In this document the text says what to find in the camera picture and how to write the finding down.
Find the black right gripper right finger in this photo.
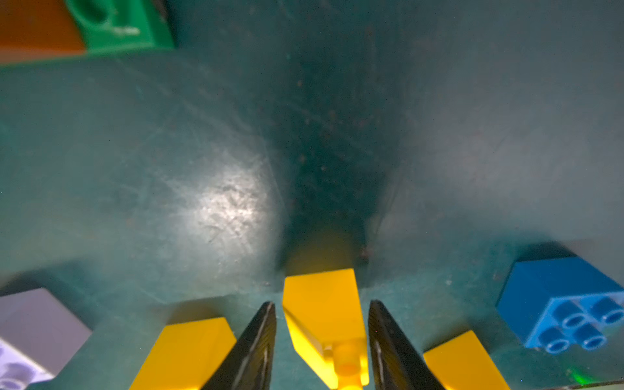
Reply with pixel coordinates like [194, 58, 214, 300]
[368, 300, 444, 390]

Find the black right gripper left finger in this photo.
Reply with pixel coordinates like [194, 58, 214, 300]
[201, 302, 277, 390]

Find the yellow lego brick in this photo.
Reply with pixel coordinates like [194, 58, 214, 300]
[130, 317, 237, 390]
[282, 268, 370, 389]
[423, 331, 510, 390]

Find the blue lego brick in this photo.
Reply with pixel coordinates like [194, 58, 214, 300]
[497, 257, 623, 354]

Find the purple lego brick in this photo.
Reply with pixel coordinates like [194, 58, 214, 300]
[1, 289, 92, 389]

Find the dark green lego plate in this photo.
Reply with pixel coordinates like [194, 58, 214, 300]
[65, 0, 175, 55]

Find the orange lego brick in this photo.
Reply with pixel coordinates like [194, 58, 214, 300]
[1, 0, 86, 66]

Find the green table mat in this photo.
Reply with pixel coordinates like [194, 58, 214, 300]
[1, 1, 623, 389]

